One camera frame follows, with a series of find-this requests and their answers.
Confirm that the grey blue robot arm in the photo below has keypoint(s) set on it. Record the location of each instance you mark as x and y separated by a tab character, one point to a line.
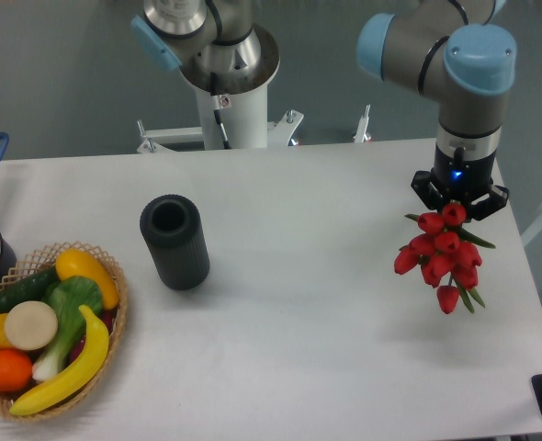
446	51

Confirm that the beige round mushroom cap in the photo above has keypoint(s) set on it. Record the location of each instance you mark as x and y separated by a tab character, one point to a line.
31	325

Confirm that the red tulip bouquet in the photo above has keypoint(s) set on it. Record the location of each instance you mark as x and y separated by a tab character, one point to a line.
447	255

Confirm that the green bok choy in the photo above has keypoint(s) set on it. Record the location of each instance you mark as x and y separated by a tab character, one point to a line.
65	298

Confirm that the yellow lemon squash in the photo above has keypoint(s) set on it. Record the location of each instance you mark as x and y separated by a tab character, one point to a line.
75	262

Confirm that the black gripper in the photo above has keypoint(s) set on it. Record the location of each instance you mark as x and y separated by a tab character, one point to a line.
457	178

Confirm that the dark grey ribbed vase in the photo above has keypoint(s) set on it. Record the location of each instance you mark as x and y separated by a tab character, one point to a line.
172	229

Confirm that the dark red vegetable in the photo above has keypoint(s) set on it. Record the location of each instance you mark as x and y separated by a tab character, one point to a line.
107	318

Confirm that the green cucumber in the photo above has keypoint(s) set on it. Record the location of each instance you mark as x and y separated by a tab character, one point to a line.
29	288

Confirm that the orange fruit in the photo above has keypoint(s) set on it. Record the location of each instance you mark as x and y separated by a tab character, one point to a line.
15	370

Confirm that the red white clamp post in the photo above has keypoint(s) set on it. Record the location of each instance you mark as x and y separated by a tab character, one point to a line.
362	134

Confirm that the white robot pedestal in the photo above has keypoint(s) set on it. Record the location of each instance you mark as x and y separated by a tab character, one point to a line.
230	84

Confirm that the yellow banana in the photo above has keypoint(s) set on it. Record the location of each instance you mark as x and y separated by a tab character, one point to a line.
72	378

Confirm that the white table clamp bracket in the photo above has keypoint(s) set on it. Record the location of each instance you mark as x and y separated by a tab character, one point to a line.
179	135

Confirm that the woven wicker basket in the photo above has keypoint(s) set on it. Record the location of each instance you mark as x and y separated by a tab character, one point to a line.
40	260

